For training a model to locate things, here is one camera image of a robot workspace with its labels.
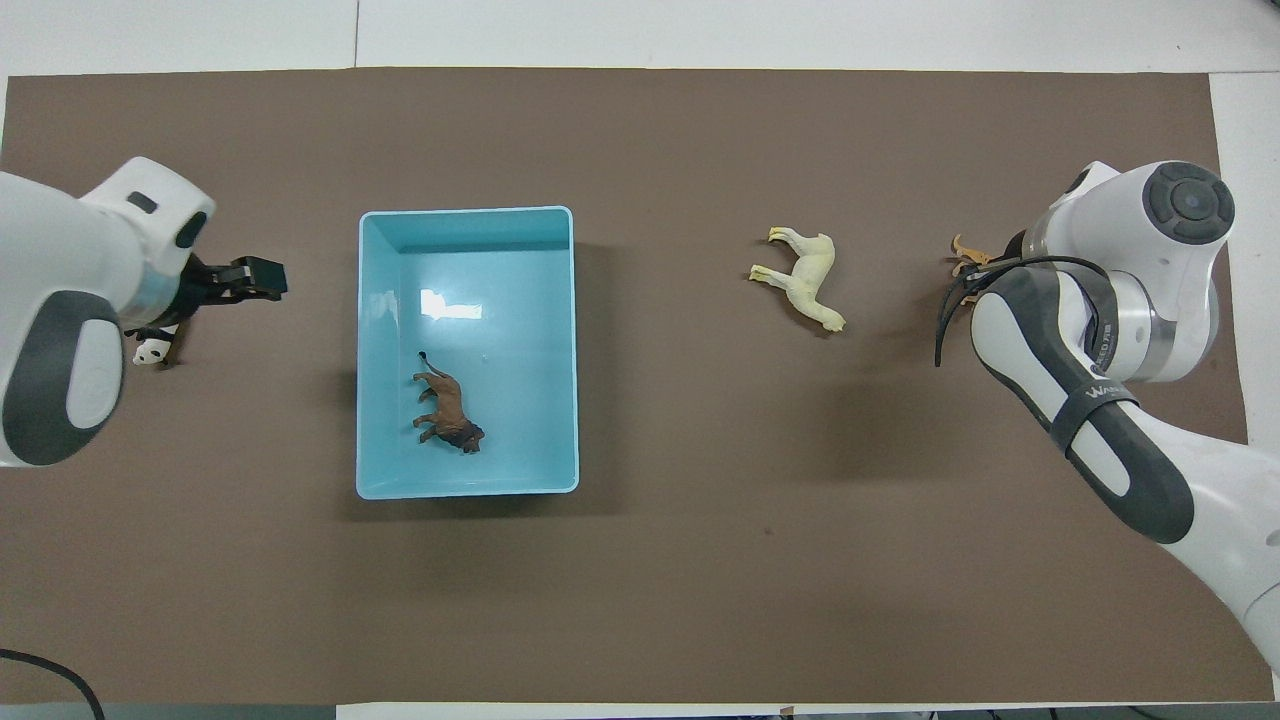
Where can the cream llama toy figure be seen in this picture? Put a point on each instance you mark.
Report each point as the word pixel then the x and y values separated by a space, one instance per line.
pixel 812 272

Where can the black and white panda toy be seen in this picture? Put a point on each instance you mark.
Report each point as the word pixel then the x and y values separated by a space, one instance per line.
pixel 152 351

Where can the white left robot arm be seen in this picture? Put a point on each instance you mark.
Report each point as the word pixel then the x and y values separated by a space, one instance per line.
pixel 70 300

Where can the orange striped tiger toy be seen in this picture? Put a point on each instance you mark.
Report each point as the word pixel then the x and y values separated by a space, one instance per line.
pixel 968 255

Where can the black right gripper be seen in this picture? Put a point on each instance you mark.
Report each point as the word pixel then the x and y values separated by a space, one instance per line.
pixel 1015 248

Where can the brown paper table mat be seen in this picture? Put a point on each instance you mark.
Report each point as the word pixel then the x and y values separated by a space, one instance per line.
pixel 700 600

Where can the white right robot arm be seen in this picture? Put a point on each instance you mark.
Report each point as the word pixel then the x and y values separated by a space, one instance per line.
pixel 1120 300

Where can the brown lion toy figure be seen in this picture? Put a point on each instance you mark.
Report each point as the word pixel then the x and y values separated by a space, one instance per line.
pixel 450 410

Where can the light blue plastic storage box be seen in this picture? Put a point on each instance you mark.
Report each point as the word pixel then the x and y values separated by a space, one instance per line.
pixel 500 300

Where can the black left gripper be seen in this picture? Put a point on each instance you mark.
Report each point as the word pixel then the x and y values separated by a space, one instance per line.
pixel 192 288

